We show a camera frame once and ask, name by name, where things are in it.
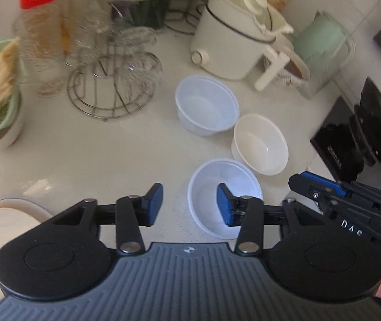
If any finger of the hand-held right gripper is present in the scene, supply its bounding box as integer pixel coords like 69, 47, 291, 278
288, 174, 345, 215
302, 171, 381, 206

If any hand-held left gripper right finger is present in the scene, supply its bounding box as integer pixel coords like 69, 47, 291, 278
216, 183, 325, 255

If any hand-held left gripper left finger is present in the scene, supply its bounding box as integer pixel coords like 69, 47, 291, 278
52, 183, 163, 256

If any translucent white plastic bowl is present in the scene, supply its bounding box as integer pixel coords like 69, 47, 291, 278
187, 158, 265, 240
174, 75, 240, 137

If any white ceramic bowl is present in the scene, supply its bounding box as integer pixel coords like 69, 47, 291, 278
231, 114, 289, 176

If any white plate large leaf print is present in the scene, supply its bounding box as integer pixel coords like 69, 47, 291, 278
0, 202, 54, 308

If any black induction cooktop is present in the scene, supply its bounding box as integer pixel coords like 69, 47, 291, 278
310, 95, 381, 188

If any black pan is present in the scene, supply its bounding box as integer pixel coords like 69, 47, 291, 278
354, 77, 381, 174

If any floral ceramic pot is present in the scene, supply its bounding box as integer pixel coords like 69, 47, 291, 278
267, 40, 311, 89

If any group of small clear glasses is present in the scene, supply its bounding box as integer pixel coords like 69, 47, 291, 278
73, 2, 162, 94

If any pale green kettle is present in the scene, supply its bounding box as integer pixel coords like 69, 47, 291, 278
291, 10, 356, 100

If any white bowl with brown foot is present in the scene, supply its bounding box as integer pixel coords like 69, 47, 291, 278
0, 100, 24, 151

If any white electric cooking pot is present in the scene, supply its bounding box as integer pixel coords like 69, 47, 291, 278
190, 0, 295, 91

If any clear jar with red lid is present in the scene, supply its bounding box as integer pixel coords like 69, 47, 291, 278
13, 0, 71, 98

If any metal wire glass rack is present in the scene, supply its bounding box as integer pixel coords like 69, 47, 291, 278
65, 28, 163, 121

